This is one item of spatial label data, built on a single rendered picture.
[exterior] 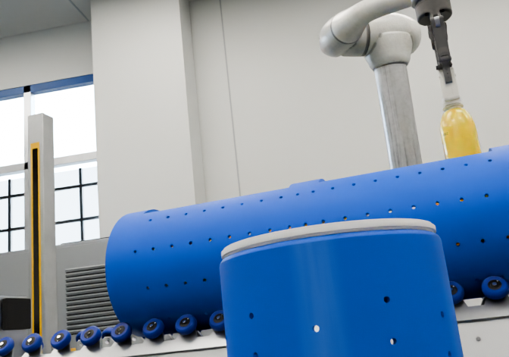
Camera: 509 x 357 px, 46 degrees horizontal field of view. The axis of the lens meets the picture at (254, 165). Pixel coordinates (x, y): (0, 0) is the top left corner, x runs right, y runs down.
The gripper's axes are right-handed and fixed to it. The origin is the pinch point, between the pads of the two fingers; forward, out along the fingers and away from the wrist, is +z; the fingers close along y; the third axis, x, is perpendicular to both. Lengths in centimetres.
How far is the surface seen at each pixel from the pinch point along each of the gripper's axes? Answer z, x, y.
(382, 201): 24.0, -16.4, 13.0
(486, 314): 46.2, -2.0, 11.7
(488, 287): 41.6, -0.9, 10.8
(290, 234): 35, -22, 62
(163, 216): 19, -63, 9
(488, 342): 51, -3, 13
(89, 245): -3, -168, -124
